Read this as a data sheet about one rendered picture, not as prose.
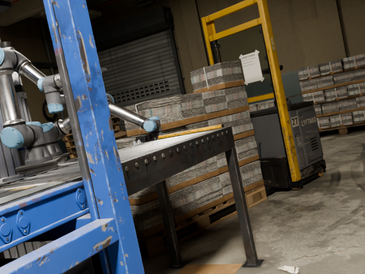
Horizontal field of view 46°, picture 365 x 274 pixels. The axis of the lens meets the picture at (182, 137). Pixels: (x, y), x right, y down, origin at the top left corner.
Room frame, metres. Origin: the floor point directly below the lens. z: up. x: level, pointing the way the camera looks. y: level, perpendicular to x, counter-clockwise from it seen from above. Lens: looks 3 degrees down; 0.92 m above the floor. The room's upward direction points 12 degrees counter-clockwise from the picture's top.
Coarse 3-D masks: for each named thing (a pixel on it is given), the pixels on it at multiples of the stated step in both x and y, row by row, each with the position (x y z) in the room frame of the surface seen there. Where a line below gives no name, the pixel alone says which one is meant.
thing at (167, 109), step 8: (144, 104) 3.15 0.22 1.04; (152, 104) 3.09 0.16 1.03; (160, 104) 3.13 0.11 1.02; (168, 104) 3.19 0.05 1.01; (176, 104) 3.24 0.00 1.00; (144, 112) 3.16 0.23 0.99; (152, 112) 3.09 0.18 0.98; (160, 112) 3.13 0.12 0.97; (168, 112) 3.18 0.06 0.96; (176, 112) 3.23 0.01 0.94; (160, 120) 3.12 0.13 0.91; (168, 120) 3.17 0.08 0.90; (176, 120) 3.22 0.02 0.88
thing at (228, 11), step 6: (246, 0) 4.09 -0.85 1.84; (252, 0) 4.04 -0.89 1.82; (234, 6) 4.19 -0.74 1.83; (240, 6) 4.14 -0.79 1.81; (246, 6) 4.10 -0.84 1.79; (222, 12) 4.30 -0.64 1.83; (228, 12) 4.25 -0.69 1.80; (234, 12) 4.25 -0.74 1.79; (210, 18) 4.42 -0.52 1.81; (216, 18) 4.38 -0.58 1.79
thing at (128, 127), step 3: (132, 105) 3.26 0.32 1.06; (126, 108) 3.32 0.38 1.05; (129, 108) 3.29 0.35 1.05; (132, 108) 3.27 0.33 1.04; (126, 123) 3.34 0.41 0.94; (129, 123) 3.31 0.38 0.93; (126, 126) 3.34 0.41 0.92; (129, 126) 3.31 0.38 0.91; (132, 126) 3.29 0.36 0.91; (135, 126) 3.26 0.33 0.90; (126, 129) 3.35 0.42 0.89; (129, 129) 3.32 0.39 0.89; (132, 129) 3.30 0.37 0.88; (135, 135) 3.31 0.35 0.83
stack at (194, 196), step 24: (216, 120) 3.59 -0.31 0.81; (120, 144) 2.94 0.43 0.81; (192, 168) 3.31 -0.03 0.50; (216, 168) 3.50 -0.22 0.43; (144, 192) 2.96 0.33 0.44; (192, 192) 3.28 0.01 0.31; (216, 192) 3.47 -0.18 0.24; (144, 216) 2.94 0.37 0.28; (192, 216) 3.25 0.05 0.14; (144, 240) 2.92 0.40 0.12
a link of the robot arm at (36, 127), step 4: (28, 124) 2.38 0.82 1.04; (32, 124) 2.39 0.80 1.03; (36, 124) 2.40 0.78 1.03; (40, 124) 2.43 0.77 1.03; (32, 128) 2.37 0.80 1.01; (36, 128) 2.40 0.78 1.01; (40, 128) 2.42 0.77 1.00; (36, 132) 2.38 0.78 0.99; (40, 132) 2.41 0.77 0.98; (36, 136) 2.38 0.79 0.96; (40, 136) 2.41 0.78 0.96; (44, 136) 2.45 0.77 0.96; (36, 140) 2.39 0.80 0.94; (40, 140) 2.41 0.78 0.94; (44, 140) 2.43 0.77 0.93; (32, 144) 2.38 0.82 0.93; (36, 144) 2.39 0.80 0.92; (40, 144) 2.40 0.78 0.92
